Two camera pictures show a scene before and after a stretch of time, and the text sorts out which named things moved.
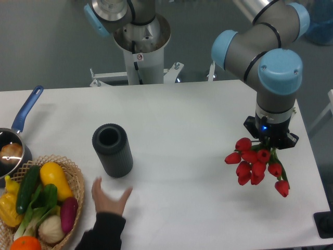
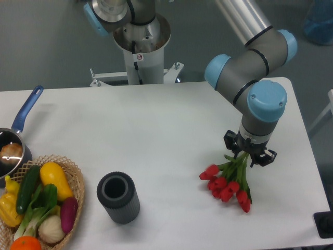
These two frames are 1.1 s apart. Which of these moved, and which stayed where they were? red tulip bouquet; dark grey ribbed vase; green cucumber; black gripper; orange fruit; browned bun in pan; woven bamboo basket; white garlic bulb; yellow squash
Moved: dark grey ribbed vase; red tulip bouquet; black gripper
Stayed: browned bun in pan; green cucumber; woven bamboo basket; orange fruit; white garlic bulb; yellow squash
